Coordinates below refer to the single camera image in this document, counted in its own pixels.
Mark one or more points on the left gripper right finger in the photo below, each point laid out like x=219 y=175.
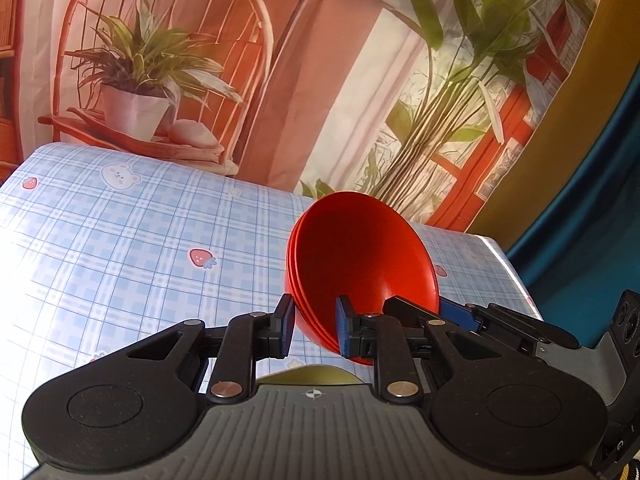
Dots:
x=382 y=340

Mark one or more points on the blue plaid tablecloth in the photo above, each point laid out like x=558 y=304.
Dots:
x=100 y=249

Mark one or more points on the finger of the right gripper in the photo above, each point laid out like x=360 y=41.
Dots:
x=513 y=329
x=412 y=315

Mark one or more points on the red bowl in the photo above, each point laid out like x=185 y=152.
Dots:
x=348 y=243

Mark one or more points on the printed room backdrop cloth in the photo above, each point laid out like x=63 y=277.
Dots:
x=425 y=104

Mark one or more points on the green plastic plate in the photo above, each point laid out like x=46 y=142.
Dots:
x=311 y=375

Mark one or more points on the yellow wooden panel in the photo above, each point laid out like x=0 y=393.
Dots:
x=579 y=112

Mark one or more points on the blue curtain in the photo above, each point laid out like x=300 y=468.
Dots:
x=582 y=252

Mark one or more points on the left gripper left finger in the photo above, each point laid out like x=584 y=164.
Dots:
x=241 y=344

